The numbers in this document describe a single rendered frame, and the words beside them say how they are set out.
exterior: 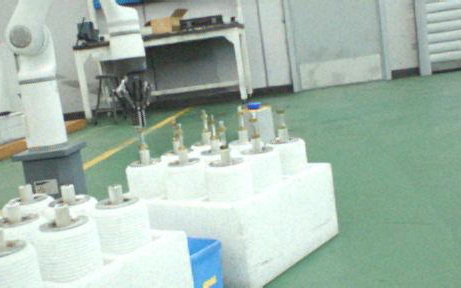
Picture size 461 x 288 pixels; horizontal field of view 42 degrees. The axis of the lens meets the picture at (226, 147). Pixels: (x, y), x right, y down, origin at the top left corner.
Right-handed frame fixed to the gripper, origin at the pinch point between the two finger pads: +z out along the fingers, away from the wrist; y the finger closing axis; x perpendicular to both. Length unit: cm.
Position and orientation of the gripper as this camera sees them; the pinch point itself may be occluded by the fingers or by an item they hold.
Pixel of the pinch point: (138, 119)
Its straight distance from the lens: 141.2
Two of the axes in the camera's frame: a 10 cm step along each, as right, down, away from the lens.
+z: 1.3, 9.8, 1.5
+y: 4.1, -1.9, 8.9
